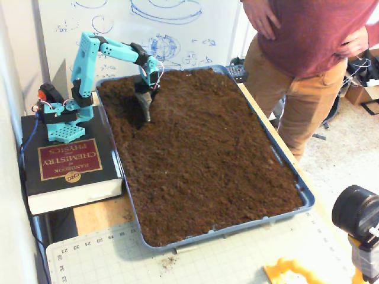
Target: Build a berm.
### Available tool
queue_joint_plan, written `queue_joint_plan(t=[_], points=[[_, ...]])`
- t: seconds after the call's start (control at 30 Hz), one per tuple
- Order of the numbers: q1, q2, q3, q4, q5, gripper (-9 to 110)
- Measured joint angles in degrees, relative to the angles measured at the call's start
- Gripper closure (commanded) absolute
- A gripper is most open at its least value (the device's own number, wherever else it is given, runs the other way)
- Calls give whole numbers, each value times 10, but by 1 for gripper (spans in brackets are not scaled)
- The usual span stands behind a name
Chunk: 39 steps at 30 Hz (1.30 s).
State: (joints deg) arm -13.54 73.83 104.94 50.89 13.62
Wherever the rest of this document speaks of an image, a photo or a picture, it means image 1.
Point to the blue plastic tray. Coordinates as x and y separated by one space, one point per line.
308 202

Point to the person's left forearm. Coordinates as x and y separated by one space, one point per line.
373 37

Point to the person's left hand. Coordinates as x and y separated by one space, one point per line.
355 45

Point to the cardboard box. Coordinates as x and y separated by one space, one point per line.
359 93

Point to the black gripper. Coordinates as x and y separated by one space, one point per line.
144 100

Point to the grey gridded cutting mat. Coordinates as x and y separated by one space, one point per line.
207 263

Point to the black tangled equipment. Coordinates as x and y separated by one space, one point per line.
359 69

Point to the yellow grey camera stand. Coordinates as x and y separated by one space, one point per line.
365 260

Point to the brown soil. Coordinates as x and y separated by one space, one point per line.
201 154

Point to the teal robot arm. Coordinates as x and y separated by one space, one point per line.
86 59

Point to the black round camera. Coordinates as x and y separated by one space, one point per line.
353 211

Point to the whiteboard with blue sketches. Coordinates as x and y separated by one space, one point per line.
133 29

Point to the small black floor scrap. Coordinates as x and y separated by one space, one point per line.
318 136

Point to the person's right hand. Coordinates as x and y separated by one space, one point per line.
265 20

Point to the yellow plastic frame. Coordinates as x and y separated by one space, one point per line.
284 264

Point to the black perforated device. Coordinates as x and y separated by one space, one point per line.
237 72

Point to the person in red sweater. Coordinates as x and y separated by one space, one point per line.
311 35

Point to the black chemistry handbook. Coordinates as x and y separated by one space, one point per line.
74 159

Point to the silver metal rod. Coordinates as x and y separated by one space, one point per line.
185 250

